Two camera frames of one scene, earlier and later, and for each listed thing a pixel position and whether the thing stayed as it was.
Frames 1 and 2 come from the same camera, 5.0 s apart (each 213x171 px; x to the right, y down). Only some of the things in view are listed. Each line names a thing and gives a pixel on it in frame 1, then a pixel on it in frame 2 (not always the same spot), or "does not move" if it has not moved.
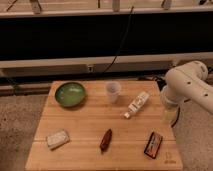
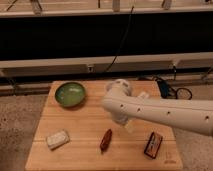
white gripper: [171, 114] → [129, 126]
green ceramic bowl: [70, 94] does not move
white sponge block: [58, 139] does not move
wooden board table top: [104, 125] does not move
